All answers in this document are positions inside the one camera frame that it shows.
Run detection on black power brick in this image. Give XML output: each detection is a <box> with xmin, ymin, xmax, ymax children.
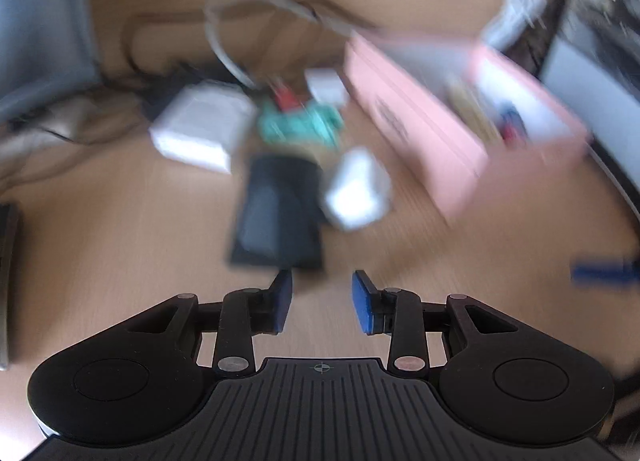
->
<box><xmin>141</xmin><ymin>72</ymin><xmax>201</xmax><ymax>118</ymax></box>

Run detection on white oval device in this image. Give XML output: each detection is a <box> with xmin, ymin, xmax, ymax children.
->
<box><xmin>322</xmin><ymin>148</ymin><xmax>395</xmax><ymax>233</ymax></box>

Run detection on black keyboard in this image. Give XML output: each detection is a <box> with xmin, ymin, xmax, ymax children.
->
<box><xmin>0</xmin><ymin>201</ymin><xmax>22</xmax><ymax>372</ymax></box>

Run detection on glass-sided computer case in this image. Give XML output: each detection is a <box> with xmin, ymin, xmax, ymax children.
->
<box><xmin>537</xmin><ymin>0</ymin><xmax>640</xmax><ymax>222</ymax></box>

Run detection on white cable package box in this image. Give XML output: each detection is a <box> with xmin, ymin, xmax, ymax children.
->
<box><xmin>149</xmin><ymin>82</ymin><xmax>257</xmax><ymax>174</ymax></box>

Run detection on computer monitor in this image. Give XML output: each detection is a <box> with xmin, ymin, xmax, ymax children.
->
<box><xmin>0</xmin><ymin>0</ymin><xmax>103</xmax><ymax>117</ymax></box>

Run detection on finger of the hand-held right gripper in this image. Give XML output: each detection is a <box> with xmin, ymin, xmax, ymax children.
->
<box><xmin>571</xmin><ymin>255</ymin><xmax>640</xmax><ymax>287</ymax></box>

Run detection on cream spotted horn-shaped tube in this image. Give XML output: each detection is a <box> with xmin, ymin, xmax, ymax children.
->
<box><xmin>447</xmin><ymin>78</ymin><xmax>503</xmax><ymax>144</ymax></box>

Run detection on pink cardboard box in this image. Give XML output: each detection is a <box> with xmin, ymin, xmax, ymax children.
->
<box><xmin>344</xmin><ymin>31</ymin><xmax>591</xmax><ymax>222</ymax></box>

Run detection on black plastic device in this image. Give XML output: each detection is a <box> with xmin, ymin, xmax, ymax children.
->
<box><xmin>229</xmin><ymin>154</ymin><xmax>326</xmax><ymax>272</ymax></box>

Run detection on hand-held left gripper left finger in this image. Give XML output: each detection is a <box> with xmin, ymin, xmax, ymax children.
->
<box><xmin>120</xmin><ymin>269</ymin><xmax>294</xmax><ymax>378</ymax></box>

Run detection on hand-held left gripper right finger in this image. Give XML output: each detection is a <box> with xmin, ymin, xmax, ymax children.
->
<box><xmin>351</xmin><ymin>269</ymin><xmax>521</xmax><ymax>377</ymax></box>

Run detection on grey cable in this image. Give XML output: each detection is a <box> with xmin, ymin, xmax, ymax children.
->
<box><xmin>205</xmin><ymin>0</ymin><xmax>386</xmax><ymax>92</ymax></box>

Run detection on teal plastic item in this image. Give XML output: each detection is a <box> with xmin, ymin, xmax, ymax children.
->
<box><xmin>257</xmin><ymin>82</ymin><xmax>346</xmax><ymax>148</ymax></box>

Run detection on black cable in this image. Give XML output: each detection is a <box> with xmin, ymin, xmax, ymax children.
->
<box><xmin>120</xmin><ymin>11</ymin><xmax>211</xmax><ymax>87</ymax></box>

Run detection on small white charger block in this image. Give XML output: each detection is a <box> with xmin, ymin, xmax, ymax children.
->
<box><xmin>304</xmin><ymin>68</ymin><xmax>348</xmax><ymax>106</ymax></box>

